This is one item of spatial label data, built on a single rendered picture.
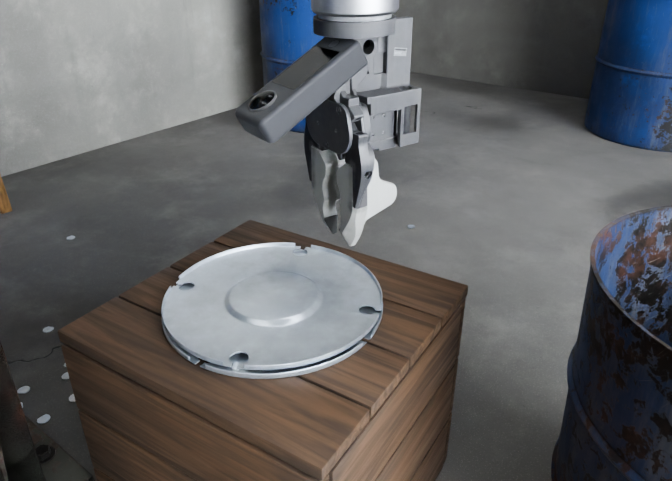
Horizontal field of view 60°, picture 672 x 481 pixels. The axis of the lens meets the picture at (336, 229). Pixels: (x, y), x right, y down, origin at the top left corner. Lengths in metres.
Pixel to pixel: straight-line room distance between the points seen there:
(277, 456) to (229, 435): 0.06
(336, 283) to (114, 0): 1.96
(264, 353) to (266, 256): 0.23
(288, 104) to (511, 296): 1.11
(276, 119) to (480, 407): 0.83
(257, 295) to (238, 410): 0.19
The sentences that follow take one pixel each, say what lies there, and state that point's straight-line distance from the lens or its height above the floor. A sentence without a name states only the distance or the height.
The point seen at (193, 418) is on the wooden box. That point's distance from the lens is 0.69.
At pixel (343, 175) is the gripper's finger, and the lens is 0.54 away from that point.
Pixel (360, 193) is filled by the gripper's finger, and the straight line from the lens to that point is 0.53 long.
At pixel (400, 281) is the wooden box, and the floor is 0.35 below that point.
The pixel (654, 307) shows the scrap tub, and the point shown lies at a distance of 0.94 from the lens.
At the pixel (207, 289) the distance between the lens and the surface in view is 0.83.
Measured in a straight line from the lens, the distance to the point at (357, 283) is 0.82.
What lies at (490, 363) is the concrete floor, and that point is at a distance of 1.28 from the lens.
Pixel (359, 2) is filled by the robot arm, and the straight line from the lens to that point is 0.50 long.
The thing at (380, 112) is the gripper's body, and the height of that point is 0.66.
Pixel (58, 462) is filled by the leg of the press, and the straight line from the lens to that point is 1.12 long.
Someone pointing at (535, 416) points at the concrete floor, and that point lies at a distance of 1.19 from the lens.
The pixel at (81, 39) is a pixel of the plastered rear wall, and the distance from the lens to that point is 2.53.
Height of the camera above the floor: 0.80
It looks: 27 degrees down
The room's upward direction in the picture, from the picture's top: straight up
